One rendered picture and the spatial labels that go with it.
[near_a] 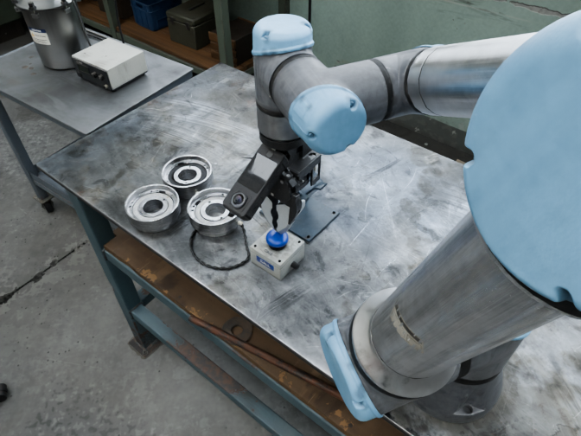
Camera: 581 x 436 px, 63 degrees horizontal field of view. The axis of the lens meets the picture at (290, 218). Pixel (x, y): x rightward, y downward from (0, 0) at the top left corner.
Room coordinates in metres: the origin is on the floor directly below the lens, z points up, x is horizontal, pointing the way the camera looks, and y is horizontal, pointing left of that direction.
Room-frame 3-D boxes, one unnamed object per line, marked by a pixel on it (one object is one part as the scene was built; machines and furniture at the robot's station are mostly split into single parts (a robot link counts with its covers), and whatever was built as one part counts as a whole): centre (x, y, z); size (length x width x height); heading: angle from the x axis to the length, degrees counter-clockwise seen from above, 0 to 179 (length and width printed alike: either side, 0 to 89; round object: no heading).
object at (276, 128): (0.57, 0.01, 1.10); 0.08 x 0.08 x 0.05
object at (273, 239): (0.55, 0.02, 0.84); 0.04 x 0.04 x 0.05
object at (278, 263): (0.54, 0.02, 0.82); 0.08 x 0.07 x 0.05; 52
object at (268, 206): (0.58, 0.02, 0.92); 0.06 x 0.03 x 0.09; 142
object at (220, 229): (0.65, 0.15, 0.82); 0.10 x 0.10 x 0.04
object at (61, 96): (1.47, 0.72, 0.34); 0.67 x 0.46 x 0.68; 56
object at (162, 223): (0.66, 0.27, 0.82); 0.10 x 0.10 x 0.04
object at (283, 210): (0.56, 0.00, 0.92); 0.06 x 0.03 x 0.09; 142
